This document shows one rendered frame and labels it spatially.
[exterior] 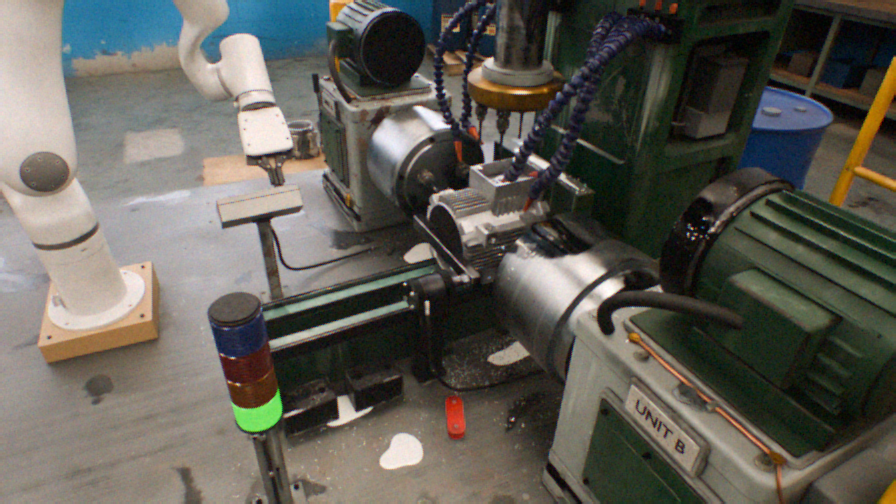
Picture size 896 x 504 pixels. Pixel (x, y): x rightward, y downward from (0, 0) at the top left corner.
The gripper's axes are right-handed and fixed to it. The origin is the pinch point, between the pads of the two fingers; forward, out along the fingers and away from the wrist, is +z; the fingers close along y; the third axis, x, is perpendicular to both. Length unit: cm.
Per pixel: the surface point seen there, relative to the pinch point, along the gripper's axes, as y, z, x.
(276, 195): -1.6, 4.4, -3.5
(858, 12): 472, -73, 127
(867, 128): 257, 20, 29
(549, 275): 28, 35, -49
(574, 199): 47, 24, -36
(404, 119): 32.4, -7.8, -1.6
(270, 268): -5.4, 18.0, 8.2
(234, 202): -10.1, 4.1, -3.5
